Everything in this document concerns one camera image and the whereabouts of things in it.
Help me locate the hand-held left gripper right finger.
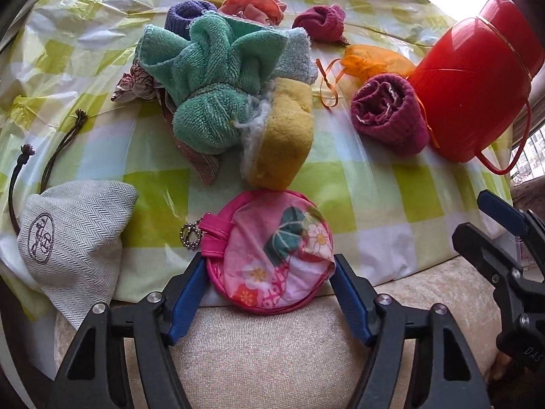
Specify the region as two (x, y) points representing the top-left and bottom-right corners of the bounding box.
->
(331, 253), (490, 409)

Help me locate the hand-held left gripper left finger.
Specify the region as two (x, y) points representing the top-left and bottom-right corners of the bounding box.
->
(51, 252), (209, 409)

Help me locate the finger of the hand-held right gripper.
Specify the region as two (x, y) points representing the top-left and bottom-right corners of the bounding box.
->
(451, 223), (526, 342)
(477, 190), (545, 273)

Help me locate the pink round floral pouch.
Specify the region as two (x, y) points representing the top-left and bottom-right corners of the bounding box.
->
(179, 190), (336, 316)

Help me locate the orange organza drawstring bag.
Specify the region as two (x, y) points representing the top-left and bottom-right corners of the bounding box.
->
(315, 44), (417, 110)

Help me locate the purple knit sock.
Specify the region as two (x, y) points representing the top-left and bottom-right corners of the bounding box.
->
(164, 0), (219, 40)

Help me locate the green white checked plastic tablecloth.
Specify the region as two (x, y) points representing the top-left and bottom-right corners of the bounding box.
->
(0, 0), (517, 322)

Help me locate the red herringbone fabric pouch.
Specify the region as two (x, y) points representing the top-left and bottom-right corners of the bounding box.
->
(161, 102), (222, 186)

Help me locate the red thermos flask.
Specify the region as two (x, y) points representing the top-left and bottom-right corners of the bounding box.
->
(404, 0), (535, 176)

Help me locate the magenta knit sock roll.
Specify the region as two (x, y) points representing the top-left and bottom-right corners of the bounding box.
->
(350, 73), (431, 158)

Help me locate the yellow block sponge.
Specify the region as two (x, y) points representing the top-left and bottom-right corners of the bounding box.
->
(239, 77), (315, 191)

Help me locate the red white printed cloth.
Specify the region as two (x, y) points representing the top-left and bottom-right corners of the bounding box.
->
(111, 61), (171, 105)

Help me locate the green terry towel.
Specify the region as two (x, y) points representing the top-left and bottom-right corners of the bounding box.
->
(135, 12), (287, 155)

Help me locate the pale blue terry towel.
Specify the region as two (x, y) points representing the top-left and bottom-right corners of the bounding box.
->
(272, 27), (318, 84)

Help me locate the small magenta terry towel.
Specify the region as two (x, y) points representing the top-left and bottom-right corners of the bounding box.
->
(292, 4), (350, 46)

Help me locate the pink fabric scrunchie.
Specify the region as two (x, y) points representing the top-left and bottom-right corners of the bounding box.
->
(219, 0), (287, 27)

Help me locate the grey herringbone drawstring pouch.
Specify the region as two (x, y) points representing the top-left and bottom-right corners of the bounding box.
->
(7, 110), (140, 331)

